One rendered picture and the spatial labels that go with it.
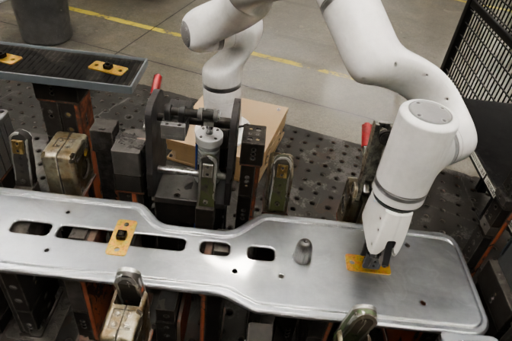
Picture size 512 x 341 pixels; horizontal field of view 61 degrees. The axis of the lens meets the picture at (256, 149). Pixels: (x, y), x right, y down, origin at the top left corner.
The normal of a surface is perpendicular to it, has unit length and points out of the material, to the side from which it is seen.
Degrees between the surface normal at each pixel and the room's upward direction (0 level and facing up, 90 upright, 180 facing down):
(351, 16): 58
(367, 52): 62
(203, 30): 83
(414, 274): 0
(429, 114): 1
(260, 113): 4
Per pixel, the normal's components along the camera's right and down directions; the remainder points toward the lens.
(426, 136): -0.37, 0.54
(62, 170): -0.06, 0.61
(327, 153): 0.10, -0.78
